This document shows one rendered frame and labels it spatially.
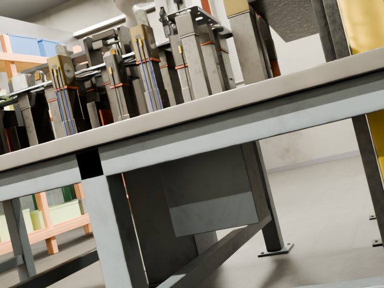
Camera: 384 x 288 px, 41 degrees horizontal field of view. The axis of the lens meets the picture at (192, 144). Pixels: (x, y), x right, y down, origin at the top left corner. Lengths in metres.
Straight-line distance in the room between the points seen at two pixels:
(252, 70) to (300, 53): 6.83
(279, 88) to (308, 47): 7.43
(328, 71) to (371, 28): 0.28
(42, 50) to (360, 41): 4.63
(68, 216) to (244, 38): 3.83
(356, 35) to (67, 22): 9.24
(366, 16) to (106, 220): 0.81
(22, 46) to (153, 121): 4.28
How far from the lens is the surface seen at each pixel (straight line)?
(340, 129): 8.41
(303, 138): 8.49
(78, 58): 2.48
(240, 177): 1.42
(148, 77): 1.74
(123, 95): 1.82
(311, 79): 1.08
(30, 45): 5.49
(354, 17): 1.33
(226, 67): 1.87
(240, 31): 1.74
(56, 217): 5.16
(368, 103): 1.11
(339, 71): 1.07
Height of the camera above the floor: 0.58
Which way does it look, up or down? 1 degrees up
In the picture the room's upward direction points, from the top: 13 degrees counter-clockwise
